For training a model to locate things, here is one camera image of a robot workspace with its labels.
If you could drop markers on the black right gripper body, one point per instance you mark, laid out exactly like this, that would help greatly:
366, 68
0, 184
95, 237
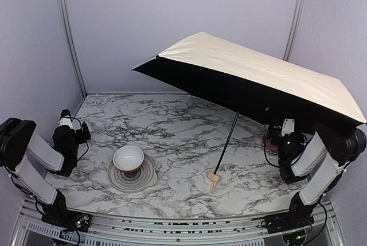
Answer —
273, 132

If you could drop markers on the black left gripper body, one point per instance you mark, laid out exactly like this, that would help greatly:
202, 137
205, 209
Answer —
85, 131

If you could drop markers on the beige and black umbrella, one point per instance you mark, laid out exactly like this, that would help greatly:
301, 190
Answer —
261, 87

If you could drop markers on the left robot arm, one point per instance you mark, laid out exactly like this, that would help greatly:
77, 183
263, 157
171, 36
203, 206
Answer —
19, 140

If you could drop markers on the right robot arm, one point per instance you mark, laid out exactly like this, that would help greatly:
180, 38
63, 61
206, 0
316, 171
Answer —
321, 158

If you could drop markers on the white bowl red rim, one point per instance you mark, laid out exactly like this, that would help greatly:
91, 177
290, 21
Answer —
128, 159

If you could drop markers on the grey collapsed silicone lid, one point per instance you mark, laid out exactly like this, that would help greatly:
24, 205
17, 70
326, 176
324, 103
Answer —
137, 181

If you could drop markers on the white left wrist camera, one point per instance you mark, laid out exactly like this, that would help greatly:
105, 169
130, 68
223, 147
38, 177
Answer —
65, 119

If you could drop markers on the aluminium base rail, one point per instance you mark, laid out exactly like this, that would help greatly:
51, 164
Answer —
105, 229

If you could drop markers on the right aluminium frame post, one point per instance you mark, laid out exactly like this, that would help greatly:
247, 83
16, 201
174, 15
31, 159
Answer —
295, 24

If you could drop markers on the aluminium frame post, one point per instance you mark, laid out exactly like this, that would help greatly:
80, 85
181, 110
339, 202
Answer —
71, 47
295, 24

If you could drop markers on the left aluminium frame post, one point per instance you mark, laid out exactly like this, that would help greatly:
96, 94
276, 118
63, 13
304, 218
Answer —
71, 47

